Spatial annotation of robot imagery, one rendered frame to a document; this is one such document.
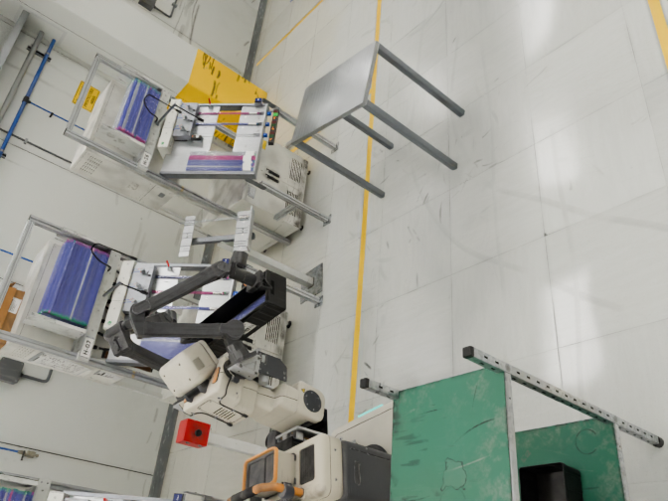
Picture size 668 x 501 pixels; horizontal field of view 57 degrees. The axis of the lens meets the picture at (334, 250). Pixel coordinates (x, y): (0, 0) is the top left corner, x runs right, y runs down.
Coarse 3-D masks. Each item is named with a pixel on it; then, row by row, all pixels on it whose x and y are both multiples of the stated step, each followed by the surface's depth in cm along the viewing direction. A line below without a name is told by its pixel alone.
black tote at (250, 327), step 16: (272, 272) 275; (272, 288) 270; (224, 304) 294; (240, 304) 295; (272, 304) 266; (208, 320) 305; (224, 320) 305; (240, 320) 275; (256, 320) 275; (224, 352) 297
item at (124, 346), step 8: (112, 328) 249; (120, 328) 247; (112, 336) 248; (120, 336) 247; (128, 336) 249; (112, 344) 247; (120, 344) 247; (128, 344) 246; (136, 344) 254; (112, 352) 247; (120, 352) 246; (128, 352) 248; (136, 352) 251; (144, 352) 256; (152, 352) 262; (136, 360) 255; (144, 360) 256; (152, 360) 259; (160, 360) 264; (168, 360) 270; (152, 368) 263; (160, 368) 265
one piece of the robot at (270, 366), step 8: (256, 352) 269; (264, 360) 267; (272, 360) 270; (280, 360) 274; (264, 368) 265; (272, 368) 268; (280, 368) 271; (264, 376) 264; (272, 376) 266; (280, 376) 269; (264, 384) 264
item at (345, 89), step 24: (384, 48) 359; (336, 72) 380; (360, 72) 355; (408, 72) 369; (312, 96) 393; (336, 96) 366; (360, 96) 342; (312, 120) 379; (336, 120) 358; (384, 120) 349; (384, 144) 443; (336, 168) 407; (456, 168) 379; (384, 192) 430
